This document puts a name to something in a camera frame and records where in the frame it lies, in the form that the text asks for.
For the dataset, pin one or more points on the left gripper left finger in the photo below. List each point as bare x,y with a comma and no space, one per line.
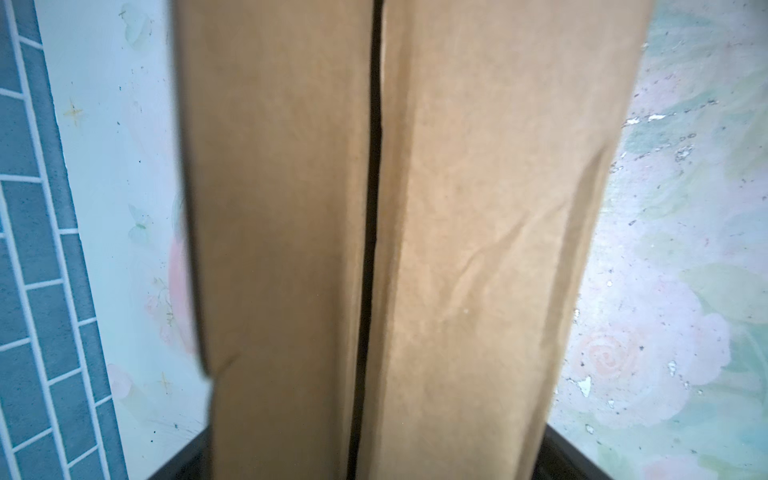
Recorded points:
190,463

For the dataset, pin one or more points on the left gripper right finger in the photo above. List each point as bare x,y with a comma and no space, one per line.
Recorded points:
558,459

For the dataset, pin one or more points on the brown cardboard box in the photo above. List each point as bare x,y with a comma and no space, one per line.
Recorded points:
390,206

